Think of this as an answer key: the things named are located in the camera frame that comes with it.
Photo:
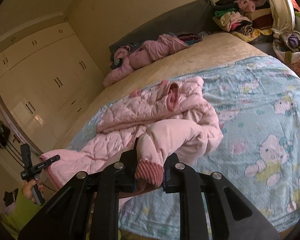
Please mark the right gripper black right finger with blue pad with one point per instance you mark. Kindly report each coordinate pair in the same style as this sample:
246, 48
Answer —
211, 207

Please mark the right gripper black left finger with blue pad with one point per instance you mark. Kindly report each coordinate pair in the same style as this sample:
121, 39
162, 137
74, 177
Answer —
87, 206

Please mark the light pink quilted jacket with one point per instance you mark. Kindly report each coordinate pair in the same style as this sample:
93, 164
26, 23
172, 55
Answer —
171, 117

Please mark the green sleeve forearm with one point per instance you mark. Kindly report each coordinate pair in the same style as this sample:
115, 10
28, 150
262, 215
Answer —
23, 212

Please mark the bag stuffed with clothes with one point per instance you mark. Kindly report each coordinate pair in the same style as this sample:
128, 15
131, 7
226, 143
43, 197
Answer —
287, 49

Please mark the striped folded clothes at headboard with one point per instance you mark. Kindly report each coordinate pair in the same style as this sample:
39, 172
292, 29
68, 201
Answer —
191, 38

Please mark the pile of mixed clothes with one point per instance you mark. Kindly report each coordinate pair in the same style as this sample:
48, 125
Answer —
249, 20

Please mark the person's left hand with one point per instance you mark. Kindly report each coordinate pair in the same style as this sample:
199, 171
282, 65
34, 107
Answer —
29, 185

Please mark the blue Hello Kitty blanket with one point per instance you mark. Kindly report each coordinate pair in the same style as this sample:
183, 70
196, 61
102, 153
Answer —
258, 103

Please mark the cream built-in wardrobe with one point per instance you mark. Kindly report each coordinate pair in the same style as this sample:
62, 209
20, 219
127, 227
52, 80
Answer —
47, 80

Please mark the beige bed mattress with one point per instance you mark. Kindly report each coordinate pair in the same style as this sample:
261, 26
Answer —
213, 51

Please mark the darker pink puffer jacket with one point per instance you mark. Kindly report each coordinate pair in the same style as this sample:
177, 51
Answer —
126, 60

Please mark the dark grey headboard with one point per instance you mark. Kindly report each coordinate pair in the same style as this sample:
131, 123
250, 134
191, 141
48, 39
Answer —
192, 17

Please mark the cream curtain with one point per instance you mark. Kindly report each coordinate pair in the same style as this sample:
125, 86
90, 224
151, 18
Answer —
283, 16

